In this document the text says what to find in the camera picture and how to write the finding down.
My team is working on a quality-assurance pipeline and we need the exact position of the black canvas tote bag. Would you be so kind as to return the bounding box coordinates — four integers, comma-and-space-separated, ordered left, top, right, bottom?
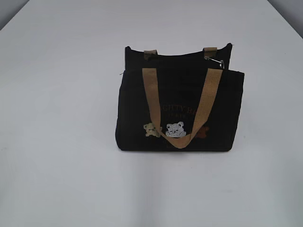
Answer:
115, 43, 244, 152

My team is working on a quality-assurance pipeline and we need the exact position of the silver zipper pull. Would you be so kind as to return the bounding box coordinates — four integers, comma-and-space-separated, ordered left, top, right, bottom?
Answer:
204, 56, 225, 69

